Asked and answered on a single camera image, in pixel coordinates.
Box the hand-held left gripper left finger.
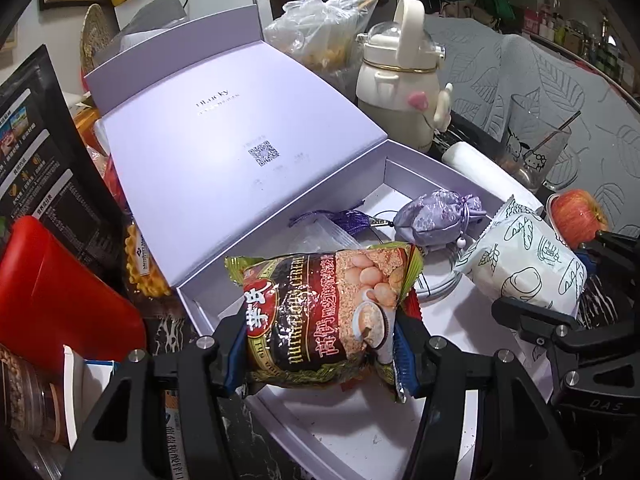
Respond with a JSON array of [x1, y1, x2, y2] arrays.
[[60, 316, 251, 480]]

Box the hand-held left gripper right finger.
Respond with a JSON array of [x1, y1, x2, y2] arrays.
[[392, 316, 576, 480]]

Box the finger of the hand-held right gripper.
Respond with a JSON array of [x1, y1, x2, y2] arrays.
[[577, 230, 640, 281], [491, 296, 584, 357]]

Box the red snack packet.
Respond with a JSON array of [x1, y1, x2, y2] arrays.
[[400, 287, 425, 322]]

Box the white bread-patterned packet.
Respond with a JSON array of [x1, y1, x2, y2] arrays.
[[452, 196, 588, 317]]

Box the green brown cereal packet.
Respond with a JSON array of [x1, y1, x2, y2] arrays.
[[224, 242, 425, 403]]

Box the purple tasselled sachet pouch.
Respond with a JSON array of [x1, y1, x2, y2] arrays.
[[290, 189, 483, 247]]

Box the small clear plastic bag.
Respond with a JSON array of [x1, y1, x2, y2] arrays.
[[300, 217, 366, 254]]

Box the lavender gift box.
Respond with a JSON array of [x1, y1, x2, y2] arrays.
[[84, 5, 556, 480]]

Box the red apple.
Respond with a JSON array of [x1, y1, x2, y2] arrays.
[[547, 189, 610, 250]]

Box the yellow waffle snack packet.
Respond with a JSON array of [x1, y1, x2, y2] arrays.
[[124, 222, 177, 300]]

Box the cartoon printed glass cup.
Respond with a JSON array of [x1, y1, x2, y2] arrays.
[[502, 94, 586, 193]]

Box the metal stirring spoon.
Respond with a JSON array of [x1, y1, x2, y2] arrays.
[[530, 110, 582, 154]]

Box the white blue carton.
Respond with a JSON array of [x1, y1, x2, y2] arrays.
[[62, 344, 122, 451]]

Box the white paper roll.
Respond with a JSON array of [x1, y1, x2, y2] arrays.
[[442, 141, 543, 211]]

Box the red plastic container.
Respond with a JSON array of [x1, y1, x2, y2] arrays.
[[0, 216, 148, 376]]

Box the shelf of small bottles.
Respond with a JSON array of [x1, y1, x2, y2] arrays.
[[520, 5, 640, 96]]

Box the grey leaf-patterned cloth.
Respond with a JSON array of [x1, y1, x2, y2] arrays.
[[425, 15, 640, 231]]

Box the cream water bottle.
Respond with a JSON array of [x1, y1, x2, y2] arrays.
[[356, 0, 453, 154]]

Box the orange box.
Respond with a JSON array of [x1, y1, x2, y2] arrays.
[[72, 105, 104, 153]]

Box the black printed snack bag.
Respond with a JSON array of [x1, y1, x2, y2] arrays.
[[0, 44, 128, 281]]

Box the clear plastic bag of snacks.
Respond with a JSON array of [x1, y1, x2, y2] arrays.
[[263, 0, 380, 96]]

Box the grey plastic mailer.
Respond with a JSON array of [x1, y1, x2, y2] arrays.
[[117, 0, 188, 37]]

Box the round woven mat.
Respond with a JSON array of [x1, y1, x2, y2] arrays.
[[80, 4, 118, 73]]

